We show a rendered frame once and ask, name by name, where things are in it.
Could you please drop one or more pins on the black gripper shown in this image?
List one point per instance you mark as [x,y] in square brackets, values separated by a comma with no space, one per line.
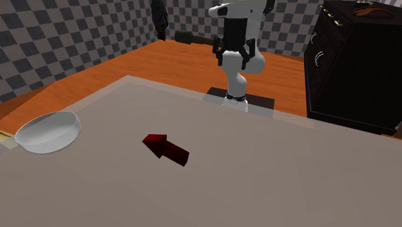
[236,33]

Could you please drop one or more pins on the dark robot stand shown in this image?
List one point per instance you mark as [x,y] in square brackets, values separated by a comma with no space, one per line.
[262,101]

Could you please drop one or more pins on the white round bowl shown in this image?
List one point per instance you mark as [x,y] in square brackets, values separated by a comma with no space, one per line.
[47,133]

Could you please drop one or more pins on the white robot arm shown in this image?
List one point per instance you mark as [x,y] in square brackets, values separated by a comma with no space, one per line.
[241,64]

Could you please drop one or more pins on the dark red arrow-shaped block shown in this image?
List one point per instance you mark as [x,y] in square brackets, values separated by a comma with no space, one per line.
[165,149]

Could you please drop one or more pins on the black cabinet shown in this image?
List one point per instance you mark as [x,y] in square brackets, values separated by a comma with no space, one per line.
[358,69]

